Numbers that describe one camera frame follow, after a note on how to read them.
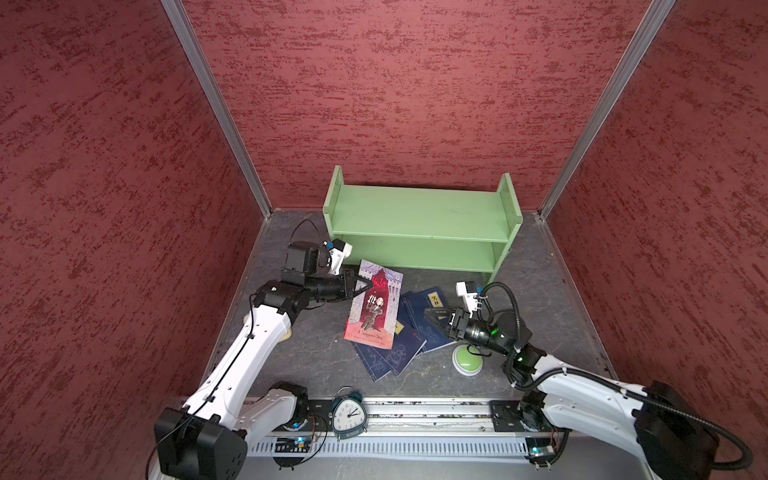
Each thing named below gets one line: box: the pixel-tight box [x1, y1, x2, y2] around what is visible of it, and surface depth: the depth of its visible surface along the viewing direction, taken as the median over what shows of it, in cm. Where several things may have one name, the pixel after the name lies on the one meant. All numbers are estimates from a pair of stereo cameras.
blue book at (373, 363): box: [350, 341, 392, 383], surface depth 84 cm
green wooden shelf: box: [323, 165, 523, 285], surface depth 87 cm
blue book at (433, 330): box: [401, 287, 456, 353], surface depth 94 cm
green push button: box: [452, 344, 484, 377], surface depth 83 cm
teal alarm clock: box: [328, 386, 367, 442], surface depth 72 cm
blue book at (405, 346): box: [370, 322, 427, 377], surface depth 85 cm
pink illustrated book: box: [343, 259, 404, 350], surface depth 73 cm
